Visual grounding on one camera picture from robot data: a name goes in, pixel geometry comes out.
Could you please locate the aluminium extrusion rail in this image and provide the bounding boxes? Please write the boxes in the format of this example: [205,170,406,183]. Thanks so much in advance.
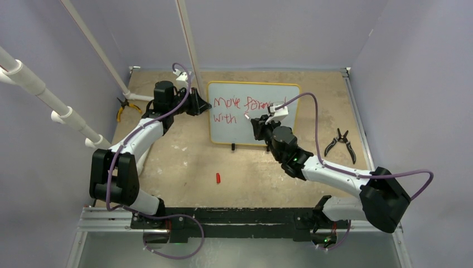
[89,64,412,233]

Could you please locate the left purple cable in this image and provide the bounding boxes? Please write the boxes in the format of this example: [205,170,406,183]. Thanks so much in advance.
[105,63,192,213]

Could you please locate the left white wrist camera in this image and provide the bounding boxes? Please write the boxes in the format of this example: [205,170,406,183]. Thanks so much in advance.
[174,69,193,88]

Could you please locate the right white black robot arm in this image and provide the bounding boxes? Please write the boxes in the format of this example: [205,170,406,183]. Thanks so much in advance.
[250,115,412,233]

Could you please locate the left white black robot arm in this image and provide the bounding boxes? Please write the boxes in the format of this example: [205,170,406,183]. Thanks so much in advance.
[89,80,211,228]

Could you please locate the yellow framed whiteboard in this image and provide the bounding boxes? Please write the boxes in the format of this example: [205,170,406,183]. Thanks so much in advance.
[207,81,302,146]

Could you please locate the black handled pliers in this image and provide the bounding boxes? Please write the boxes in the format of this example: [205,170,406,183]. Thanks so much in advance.
[324,128,357,164]

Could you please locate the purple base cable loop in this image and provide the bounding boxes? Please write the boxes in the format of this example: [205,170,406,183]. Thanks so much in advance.
[142,213,205,260]

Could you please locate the white PVC pipe frame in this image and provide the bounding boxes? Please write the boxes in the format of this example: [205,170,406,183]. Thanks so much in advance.
[0,0,206,175]

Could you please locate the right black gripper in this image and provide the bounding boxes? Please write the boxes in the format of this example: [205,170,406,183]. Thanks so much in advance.
[253,114,283,162]

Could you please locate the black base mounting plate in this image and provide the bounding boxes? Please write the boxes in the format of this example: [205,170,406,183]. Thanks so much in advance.
[131,207,348,247]

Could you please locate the yellow handled pliers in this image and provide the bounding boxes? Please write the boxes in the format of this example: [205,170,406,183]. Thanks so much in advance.
[116,98,142,122]

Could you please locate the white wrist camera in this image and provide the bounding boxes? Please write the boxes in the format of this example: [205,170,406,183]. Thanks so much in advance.
[265,103,288,125]
[174,69,193,88]

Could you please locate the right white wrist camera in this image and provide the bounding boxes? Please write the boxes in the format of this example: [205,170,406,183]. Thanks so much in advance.
[265,103,288,125]

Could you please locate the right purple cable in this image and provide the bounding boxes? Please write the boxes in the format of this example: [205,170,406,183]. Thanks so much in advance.
[275,92,435,252]

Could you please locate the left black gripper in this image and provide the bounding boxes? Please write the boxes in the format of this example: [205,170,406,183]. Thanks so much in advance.
[169,87,211,117]

